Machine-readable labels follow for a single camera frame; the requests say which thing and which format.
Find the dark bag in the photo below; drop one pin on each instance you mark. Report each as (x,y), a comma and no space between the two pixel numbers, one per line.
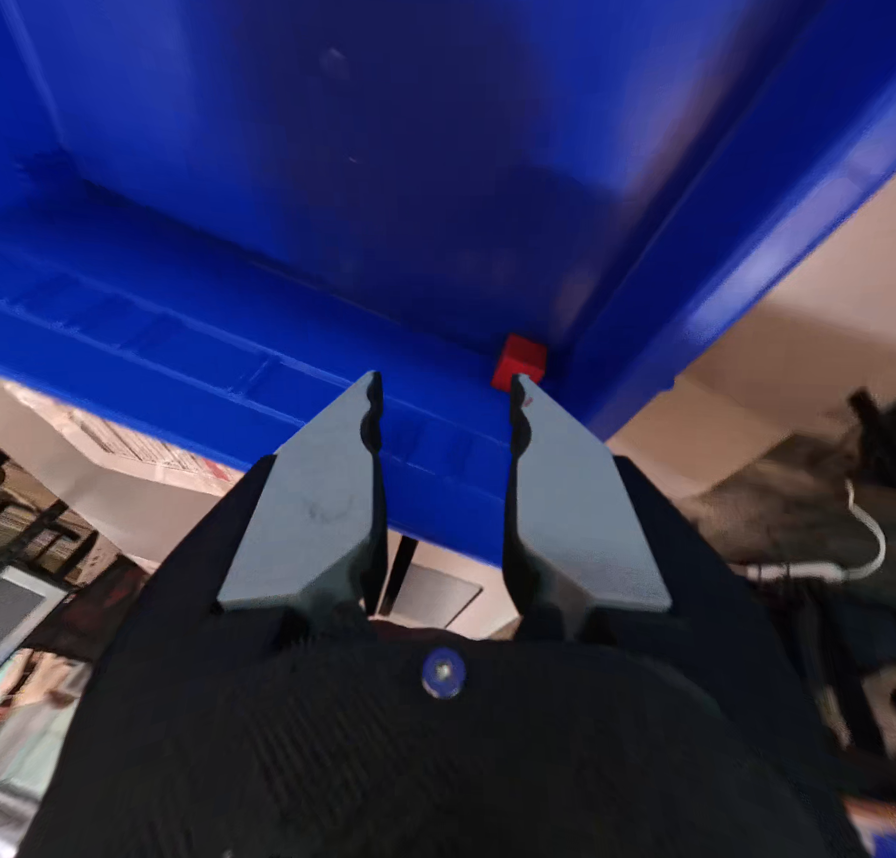
(805,487)

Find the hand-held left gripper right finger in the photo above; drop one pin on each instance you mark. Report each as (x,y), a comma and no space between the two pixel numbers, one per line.
(581,522)

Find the blue plastic bin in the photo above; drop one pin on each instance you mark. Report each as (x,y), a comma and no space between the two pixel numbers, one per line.
(350,137)

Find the grey framed panel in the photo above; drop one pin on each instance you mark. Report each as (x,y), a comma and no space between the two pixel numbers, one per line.
(21,606)

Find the small red wooden cube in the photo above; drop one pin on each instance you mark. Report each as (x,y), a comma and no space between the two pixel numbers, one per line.
(521,361)

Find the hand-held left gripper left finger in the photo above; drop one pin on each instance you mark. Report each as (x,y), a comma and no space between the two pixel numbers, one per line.
(308,515)

